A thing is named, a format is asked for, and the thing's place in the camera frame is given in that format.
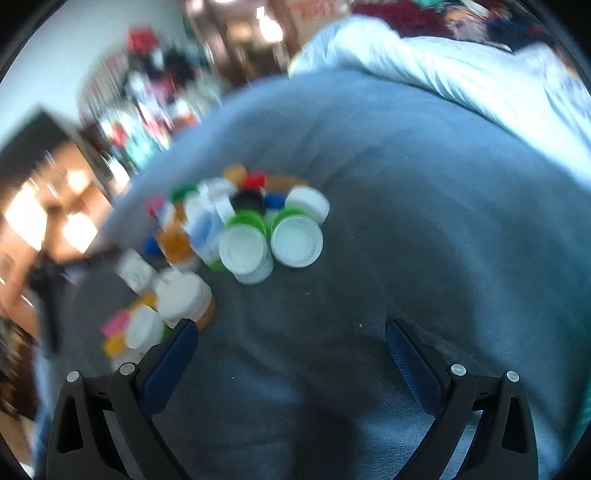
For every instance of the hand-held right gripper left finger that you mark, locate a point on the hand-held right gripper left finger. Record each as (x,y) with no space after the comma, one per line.
(171,364)

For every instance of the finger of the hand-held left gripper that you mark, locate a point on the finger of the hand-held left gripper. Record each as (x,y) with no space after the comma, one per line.
(92,261)

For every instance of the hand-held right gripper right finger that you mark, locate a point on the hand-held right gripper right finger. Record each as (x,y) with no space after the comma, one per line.
(411,364)

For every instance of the pile of mixed bottle caps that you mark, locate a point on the pile of mixed bottle caps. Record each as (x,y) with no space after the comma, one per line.
(295,240)

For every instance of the wooden dresser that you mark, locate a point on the wooden dresser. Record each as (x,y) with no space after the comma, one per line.
(51,207)

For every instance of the black flat television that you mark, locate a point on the black flat television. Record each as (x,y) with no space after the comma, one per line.
(32,138)

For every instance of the cluttered side table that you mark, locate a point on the cluttered side table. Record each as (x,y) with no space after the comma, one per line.
(143,120)

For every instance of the white duvet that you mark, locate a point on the white duvet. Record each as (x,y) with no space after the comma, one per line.
(461,69)

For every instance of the dark red fuzzy blanket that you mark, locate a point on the dark red fuzzy blanket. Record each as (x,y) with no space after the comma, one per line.
(401,16)

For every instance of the pile of colourful clothes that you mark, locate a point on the pile of colourful clothes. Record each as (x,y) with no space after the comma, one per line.
(498,23)

